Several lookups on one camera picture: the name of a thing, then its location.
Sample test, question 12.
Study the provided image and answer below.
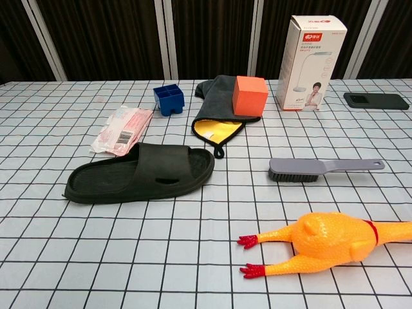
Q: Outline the black rubber slipper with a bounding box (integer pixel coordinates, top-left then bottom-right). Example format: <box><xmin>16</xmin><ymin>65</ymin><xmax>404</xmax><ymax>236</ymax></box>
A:
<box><xmin>62</xmin><ymin>142</ymin><xmax>216</xmax><ymax>204</ymax></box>

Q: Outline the grey cleaning brush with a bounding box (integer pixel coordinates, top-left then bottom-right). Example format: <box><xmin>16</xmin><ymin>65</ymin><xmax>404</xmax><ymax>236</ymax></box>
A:
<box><xmin>268</xmin><ymin>157</ymin><xmax>386</xmax><ymax>184</ymax></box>

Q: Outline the grey and yellow cloth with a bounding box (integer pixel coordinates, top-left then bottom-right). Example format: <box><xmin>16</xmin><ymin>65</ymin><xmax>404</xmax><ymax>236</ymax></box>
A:
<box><xmin>191</xmin><ymin>74</ymin><xmax>262</xmax><ymax>160</ymax></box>

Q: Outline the blue compartment box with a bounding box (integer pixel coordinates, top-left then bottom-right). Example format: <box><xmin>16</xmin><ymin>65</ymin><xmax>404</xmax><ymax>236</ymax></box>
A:
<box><xmin>153</xmin><ymin>84</ymin><xmax>185</xmax><ymax>117</ymax></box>

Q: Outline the orange cube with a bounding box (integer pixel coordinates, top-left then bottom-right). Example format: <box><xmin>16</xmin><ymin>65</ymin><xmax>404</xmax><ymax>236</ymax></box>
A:
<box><xmin>232</xmin><ymin>75</ymin><xmax>269</xmax><ymax>117</ymax></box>

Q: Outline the pink wet wipes packet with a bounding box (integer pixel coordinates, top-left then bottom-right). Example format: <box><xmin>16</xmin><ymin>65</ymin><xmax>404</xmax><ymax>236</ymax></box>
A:
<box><xmin>89</xmin><ymin>105</ymin><xmax>154</xmax><ymax>158</ymax></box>

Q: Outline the white desk lamp box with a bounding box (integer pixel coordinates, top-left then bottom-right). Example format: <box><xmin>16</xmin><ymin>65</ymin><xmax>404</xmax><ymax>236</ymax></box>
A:
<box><xmin>275</xmin><ymin>14</ymin><xmax>348</xmax><ymax>112</ymax></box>

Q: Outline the yellow rubber chicken toy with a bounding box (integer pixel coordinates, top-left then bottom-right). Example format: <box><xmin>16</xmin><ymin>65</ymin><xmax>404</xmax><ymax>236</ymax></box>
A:
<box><xmin>238</xmin><ymin>211</ymin><xmax>412</xmax><ymax>279</ymax></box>

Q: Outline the checkered white tablecloth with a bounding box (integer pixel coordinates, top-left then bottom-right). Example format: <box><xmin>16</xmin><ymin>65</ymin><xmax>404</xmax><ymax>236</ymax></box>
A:
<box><xmin>0</xmin><ymin>79</ymin><xmax>412</xmax><ymax>309</ymax></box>

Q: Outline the black smartphone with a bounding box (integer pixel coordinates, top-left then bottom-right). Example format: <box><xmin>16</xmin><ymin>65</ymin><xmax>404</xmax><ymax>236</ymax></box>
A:
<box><xmin>342</xmin><ymin>92</ymin><xmax>411</xmax><ymax>111</ymax></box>

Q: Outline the white screen post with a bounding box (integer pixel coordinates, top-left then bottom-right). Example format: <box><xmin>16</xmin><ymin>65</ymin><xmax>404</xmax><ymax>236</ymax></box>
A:
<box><xmin>346</xmin><ymin>0</ymin><xmax>388</xmax><ymax>80</ymax></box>
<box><xmin>154</xmin><ymin>0</ymin><xmax>180</xmax><ymax>80</ymax></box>
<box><xmin>21</xmin><ymin>0</ymin><xmax>68</xmax><ymax>82</ymax></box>
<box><xmin>247</xmin><ymin>0</ymin><xmax>268</xmax><ymax>80</ymax></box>

